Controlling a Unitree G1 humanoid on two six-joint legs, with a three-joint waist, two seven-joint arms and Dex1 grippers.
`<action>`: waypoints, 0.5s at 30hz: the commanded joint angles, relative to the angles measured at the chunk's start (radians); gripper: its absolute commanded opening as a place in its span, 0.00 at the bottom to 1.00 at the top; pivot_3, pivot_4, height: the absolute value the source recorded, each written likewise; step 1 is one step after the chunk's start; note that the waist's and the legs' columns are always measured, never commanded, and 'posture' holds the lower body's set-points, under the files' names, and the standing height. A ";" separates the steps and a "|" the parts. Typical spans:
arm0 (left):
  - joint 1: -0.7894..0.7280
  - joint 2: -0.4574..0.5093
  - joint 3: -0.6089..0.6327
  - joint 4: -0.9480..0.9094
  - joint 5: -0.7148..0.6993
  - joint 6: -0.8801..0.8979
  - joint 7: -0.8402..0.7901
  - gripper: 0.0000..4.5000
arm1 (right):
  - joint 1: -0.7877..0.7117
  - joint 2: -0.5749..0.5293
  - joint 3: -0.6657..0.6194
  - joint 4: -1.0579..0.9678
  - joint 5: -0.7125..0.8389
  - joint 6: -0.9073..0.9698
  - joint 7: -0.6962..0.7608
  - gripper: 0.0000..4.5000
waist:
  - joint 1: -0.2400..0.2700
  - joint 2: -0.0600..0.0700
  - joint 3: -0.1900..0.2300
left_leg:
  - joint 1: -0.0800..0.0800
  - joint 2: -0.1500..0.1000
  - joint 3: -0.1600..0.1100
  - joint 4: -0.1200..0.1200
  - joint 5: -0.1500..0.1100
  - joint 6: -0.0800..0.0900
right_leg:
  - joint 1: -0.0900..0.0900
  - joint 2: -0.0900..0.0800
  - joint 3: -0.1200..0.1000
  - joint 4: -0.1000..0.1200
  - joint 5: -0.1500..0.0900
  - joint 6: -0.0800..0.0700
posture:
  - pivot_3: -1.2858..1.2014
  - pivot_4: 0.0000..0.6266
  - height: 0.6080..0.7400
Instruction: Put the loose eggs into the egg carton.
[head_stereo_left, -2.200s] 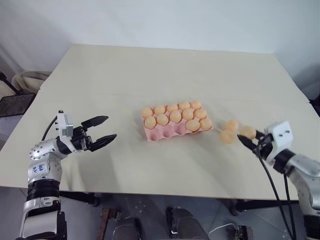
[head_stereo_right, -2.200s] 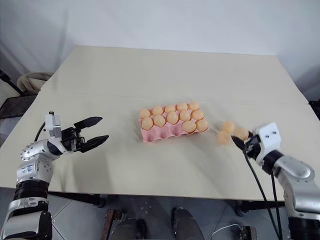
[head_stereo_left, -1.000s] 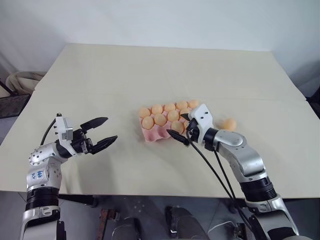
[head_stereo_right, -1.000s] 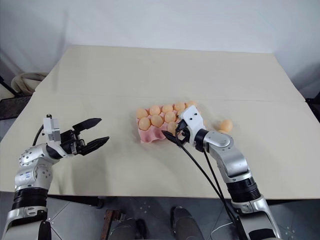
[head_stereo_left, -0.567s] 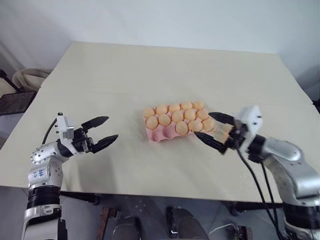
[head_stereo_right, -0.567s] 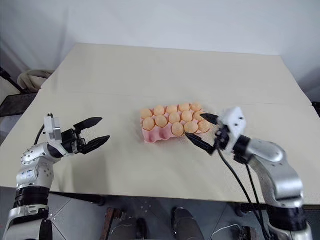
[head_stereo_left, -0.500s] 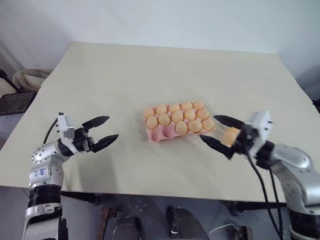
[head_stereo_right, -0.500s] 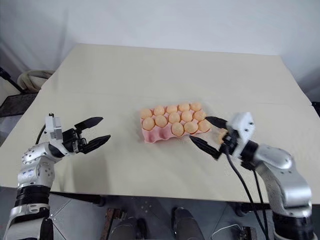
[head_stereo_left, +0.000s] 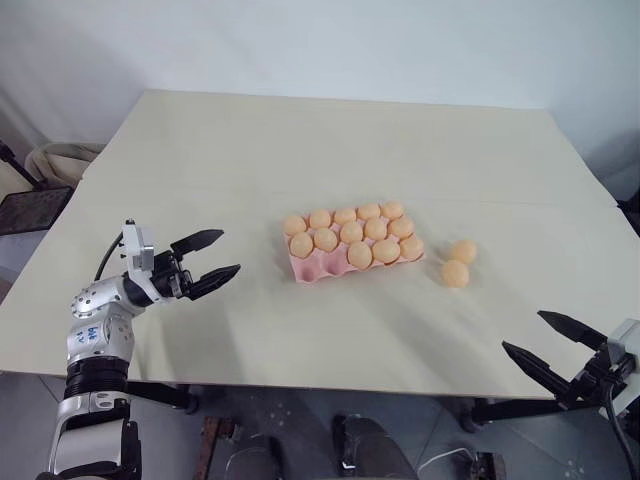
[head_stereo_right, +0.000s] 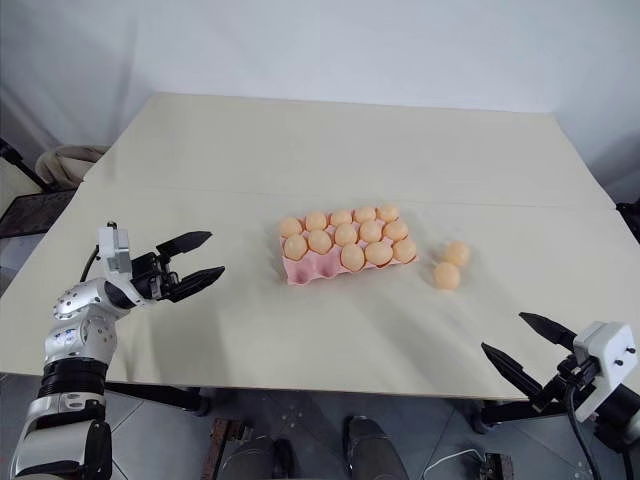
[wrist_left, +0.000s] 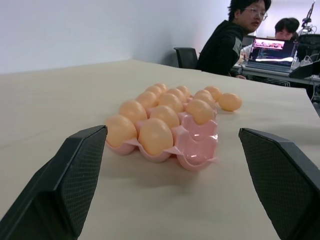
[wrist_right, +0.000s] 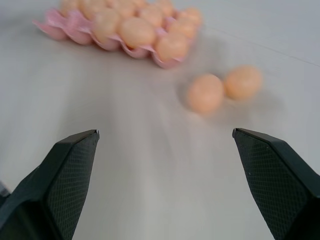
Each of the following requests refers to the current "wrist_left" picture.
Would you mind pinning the person in black jacket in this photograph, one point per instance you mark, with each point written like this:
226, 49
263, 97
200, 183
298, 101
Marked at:
222, 50

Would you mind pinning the black office chair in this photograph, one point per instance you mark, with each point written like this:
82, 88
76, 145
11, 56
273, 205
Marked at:
186, 57

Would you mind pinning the person with black hair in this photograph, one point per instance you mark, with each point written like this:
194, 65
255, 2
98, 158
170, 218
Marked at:
286, 27

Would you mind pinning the black flat device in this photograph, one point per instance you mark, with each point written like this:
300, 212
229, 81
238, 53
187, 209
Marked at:
305, 71

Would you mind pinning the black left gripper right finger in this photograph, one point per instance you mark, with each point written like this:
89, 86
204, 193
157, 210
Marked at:
280, 180

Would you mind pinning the open grey laptop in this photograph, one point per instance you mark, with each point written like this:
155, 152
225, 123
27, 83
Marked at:
272, 50

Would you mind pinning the pink plastic egg tray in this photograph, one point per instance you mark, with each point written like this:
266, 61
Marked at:
197, 140

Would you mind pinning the orange plastic egg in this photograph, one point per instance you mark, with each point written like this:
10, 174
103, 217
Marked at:
205, 98
202, 92
184, 90
230, 101
170, 102
200, 111
214, 92
133, 111
147, 99
121, 130
161, 86
165, 116
177, 93
153, 90
155, 137

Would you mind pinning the black mesh chair back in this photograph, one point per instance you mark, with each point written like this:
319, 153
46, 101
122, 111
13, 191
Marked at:
310, 47

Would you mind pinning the grey office desk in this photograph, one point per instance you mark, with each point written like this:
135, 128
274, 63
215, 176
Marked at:
270, 76

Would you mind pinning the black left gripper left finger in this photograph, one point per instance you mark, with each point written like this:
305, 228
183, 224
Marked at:
62, 180

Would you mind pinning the white power adapter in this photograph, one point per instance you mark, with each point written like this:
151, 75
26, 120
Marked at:
305, 62

